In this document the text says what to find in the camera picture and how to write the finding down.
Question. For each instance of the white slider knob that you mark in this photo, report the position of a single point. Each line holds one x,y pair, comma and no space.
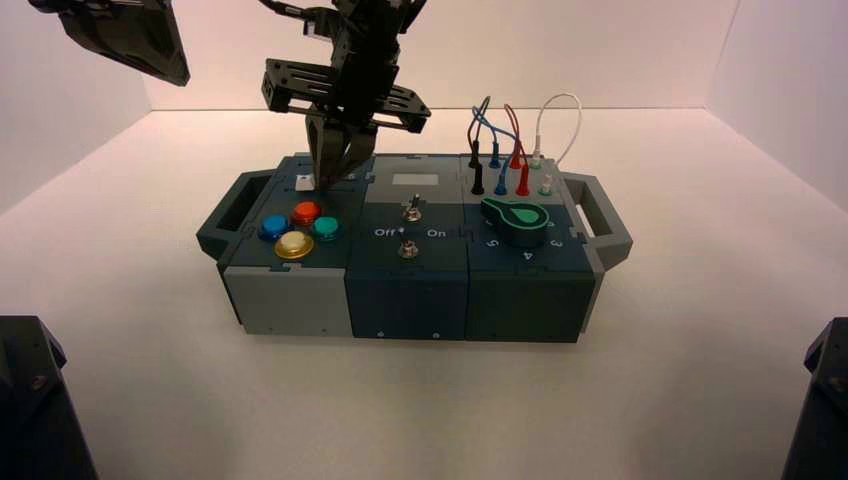
304,183

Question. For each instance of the orange round push button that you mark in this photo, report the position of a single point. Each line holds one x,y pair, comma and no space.
306,212

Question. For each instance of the green rotary selector knob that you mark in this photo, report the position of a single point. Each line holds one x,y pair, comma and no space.
517,222

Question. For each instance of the green round push button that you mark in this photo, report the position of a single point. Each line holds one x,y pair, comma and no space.
326,228

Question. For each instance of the grey and teal control box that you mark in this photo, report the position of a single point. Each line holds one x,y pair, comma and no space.
407,298

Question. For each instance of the metal toggle switch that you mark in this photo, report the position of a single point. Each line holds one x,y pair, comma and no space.
412,210
407,248

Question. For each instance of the blue round push button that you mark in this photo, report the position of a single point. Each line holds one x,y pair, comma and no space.
273,227

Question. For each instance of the yellow round push button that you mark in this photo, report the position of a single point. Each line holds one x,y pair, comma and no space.
293,245

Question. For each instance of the small grey display screen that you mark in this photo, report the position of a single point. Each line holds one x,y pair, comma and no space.
415,179

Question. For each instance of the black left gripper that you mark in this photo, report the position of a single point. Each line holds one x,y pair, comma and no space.
364,73

